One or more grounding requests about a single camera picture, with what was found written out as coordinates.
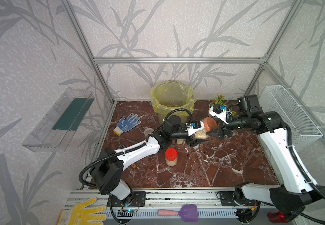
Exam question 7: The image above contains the white wire mesh basket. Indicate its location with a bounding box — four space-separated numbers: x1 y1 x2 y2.
259 85 323 152

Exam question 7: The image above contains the red black handheld tool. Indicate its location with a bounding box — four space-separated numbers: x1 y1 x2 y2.
267 207 298 224

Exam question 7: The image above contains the potted artificial flower plant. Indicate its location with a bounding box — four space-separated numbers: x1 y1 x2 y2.
209 95 237 116

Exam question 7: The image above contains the blue dotted white work glove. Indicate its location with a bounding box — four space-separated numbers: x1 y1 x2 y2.
113 113 141 136

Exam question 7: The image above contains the blue wooden-handled garden fork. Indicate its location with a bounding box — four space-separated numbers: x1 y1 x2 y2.
118 144 138 171

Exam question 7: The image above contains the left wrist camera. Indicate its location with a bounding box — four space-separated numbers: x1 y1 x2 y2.
186 121 201 136

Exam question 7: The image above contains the red-lidded oatmeal jar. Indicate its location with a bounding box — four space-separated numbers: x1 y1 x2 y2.
165 148 178 167

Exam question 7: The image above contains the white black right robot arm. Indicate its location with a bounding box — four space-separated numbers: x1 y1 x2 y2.
207 95 325 225

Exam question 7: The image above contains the clear plastic wall shelf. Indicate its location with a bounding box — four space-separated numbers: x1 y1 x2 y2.
22 88 95 153

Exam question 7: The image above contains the small open oatmeal jar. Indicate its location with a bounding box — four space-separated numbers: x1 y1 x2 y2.
176 139 184 145

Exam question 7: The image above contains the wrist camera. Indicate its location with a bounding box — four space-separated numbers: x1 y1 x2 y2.
209 104 233 124
186 121 201 136

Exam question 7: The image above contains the brown jar lid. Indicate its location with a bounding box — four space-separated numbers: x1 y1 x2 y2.
202 117 218 132

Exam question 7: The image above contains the yellow dotted glove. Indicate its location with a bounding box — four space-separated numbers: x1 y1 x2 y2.
57 197 107 225

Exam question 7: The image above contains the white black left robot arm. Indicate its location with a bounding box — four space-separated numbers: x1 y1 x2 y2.
79 108 204 205

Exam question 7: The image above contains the purple pink-handled scoop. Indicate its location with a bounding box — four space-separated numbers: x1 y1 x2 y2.
157 204 199 223

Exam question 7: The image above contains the open glass jar with oatmeal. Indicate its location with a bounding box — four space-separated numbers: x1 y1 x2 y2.
144 128 154 138

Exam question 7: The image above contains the brown-lidded oatmeal jar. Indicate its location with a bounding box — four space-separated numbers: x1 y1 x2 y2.
194 129 209 140

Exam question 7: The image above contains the yellow plastic bin liner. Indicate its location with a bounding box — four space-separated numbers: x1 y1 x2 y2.
150 81 196 117

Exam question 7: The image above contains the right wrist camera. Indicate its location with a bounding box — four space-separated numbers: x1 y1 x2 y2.
209 104 233 124

